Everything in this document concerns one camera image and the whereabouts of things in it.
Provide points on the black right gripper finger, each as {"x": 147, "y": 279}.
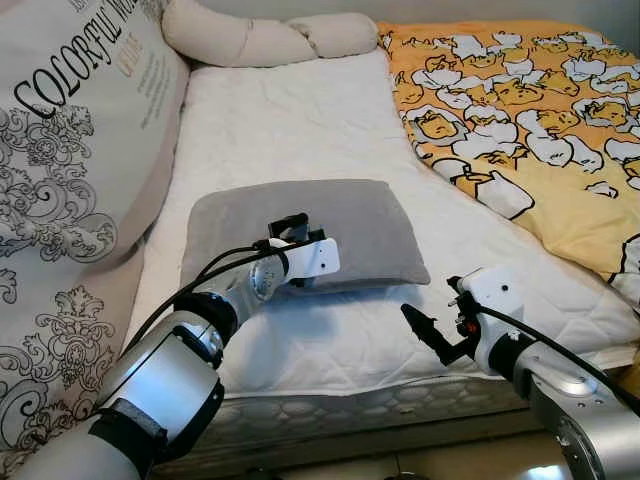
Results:
{"x": 422, "y": 325}

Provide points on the grey rectangular pillow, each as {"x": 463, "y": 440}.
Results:
{"x": 380, "y": 230}

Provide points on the orange egg-print blanket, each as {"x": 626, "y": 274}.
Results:
{"x": 520, "y": 120}

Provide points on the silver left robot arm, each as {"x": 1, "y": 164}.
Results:
{"x": 160, "y": 380}

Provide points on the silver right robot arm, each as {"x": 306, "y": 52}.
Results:
{"x": 580, "y": 410}

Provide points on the white quilted mattress topper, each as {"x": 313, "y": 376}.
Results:
{"x": 300, "y": 130}

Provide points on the small beige bolster pillow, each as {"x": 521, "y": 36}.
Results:
{"x": 340, "y": 33}

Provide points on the large beige bolster pillow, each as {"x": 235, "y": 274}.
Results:
{"x": 230, "y": 35}

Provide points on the grey printed headboard cushion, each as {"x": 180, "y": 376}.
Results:
{"x": 70, "y": 150}

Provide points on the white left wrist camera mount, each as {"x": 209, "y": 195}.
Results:
{"x": 315, "y": 258}

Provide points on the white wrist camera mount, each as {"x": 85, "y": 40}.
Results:
{"x": 315, "y": 258}
{"x": 495, "y": 290}

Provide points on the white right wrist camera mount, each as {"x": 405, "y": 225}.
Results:
{"x": 495, "y": 290}

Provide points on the brown bed frame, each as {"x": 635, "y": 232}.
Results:
{"x": 300, "y": 450}

